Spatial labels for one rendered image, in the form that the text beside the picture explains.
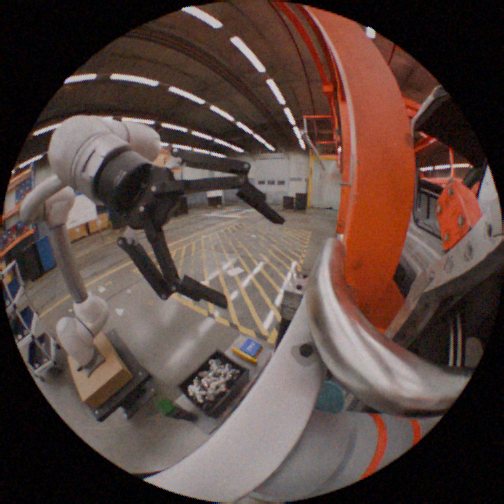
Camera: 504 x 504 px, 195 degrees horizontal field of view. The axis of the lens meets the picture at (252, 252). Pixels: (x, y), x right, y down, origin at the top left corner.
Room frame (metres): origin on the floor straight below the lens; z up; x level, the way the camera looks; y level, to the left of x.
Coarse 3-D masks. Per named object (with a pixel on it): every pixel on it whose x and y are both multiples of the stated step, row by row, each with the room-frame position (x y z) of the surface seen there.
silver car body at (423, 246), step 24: (432, 96) 0.34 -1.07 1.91; (432, 120) 0.63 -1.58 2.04; (456, 120) 0.31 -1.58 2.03; (456, 144) 0.53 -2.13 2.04; (480, 168) 0.23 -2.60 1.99; (432, 192) 1.22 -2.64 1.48; (480, 192) 0.08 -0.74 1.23; (432, 216) 1.16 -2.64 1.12; (408, 240) 0.61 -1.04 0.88; (432, 240) 0.37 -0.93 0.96
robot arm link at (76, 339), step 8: (64, 320) 0.10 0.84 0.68; (72, 320) 0.14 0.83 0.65; (56, 328) 0.03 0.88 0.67; (64, 328) 0.07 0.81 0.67; (72, 328) 0.11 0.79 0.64; (80, 328) 0.14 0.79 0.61; (64, 336) 0.04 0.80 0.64; (72, 336) 0.07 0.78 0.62; (80, 336) 0.11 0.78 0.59; (88, 336) 0.15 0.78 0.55; (64, 344) 0.01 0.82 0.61; (72, 344) 0.04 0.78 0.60; (80, 344) 0.08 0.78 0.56; (88, 344) 0.12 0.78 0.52; (72, 352) 0.01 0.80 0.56; (80, 352) 0.05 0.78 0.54; (88, 352) 0.08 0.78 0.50; (80, 360) 0.01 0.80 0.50; (88, 360) 0.05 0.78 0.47
